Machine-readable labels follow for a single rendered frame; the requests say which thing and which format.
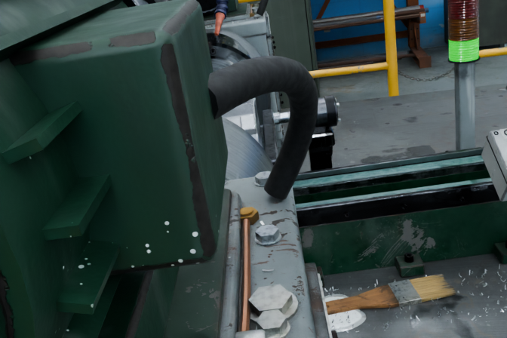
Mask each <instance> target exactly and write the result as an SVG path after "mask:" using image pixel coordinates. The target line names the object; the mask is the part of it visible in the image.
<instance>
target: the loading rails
mask: <svg viewBox="0 0 507 338"><path fill-rule="evenodd" d="M483 149H484V146H482V147H477V148H471V149H461V150H456V151H450V152H439V153H434V154H428V155H418V156H413V157H407V158H397V159H391V160H385V161H375V162H370V163H364V164H354V165H349V166H343V167H332V168H327V169H321V170H316V171H306V172H300V173H298V175H297V178H296V180H295V182H294V184H293V196H294V201H295V205H296V211H297V219H298V225H299V230H300V238H301V244H302V249H303V257H304V263H315V264H316V268H317V273H318V274H320V277H321V281H322V284H323V286H322V287H324V275H332V274H338V273H344V272H356V271H361V270H368V269H378V268H385V267H391V266H395V267H396V269H397V270H398V274H399V275H400V277H408V276H415V275H424V274H425V265H424V263H425V262H431V261H437V260H448V259H454V258H460V257H472V256H477V255H484V254H495V255H496V257H497V258H498V259H499V261H500V262H501V264H507V201H500V200H499V196H498V194H497V192H496V189H495V187H494V184H493V182H492V180H491V178H490V175H489V173H488V170H487V167H486V165H485V163H484V160H483V158H482V156H481V153H482V152H483Z"/></svg>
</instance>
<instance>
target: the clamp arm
mask: <svg viewBox="0 0 507 338"><path fill-rule="evenodd" d="M274 114H278V113H277V112H276V113H274V112H273V111H272V109H267V110H263V125H260V132H261V137H264V150H265V151H266V153H267V155H268V156H269V158H270V159H271V161H272V163H273V165H274V164H275V161H276V159H277V157H278V146H277V140H276V133H275V126H276V125H277V124H276V123H279V120H275V118H278V115H275V116H274Z"/></svg>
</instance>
